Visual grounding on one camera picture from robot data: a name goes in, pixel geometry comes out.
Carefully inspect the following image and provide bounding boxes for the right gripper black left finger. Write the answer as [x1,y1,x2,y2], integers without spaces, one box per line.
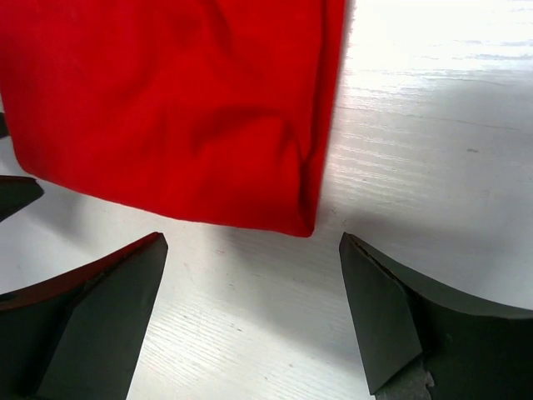
[1,232,168,399]

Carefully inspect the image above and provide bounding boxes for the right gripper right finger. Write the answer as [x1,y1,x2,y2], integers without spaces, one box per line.
[339,233,532,399]

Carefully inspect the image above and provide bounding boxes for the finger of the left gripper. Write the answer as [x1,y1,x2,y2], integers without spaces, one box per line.
[0,112,9,137]

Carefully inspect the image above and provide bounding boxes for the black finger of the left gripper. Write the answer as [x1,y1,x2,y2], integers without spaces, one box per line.
[0,175,44,222]

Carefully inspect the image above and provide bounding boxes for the red t shirt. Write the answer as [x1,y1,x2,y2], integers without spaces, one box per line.
[1,1,346,237]

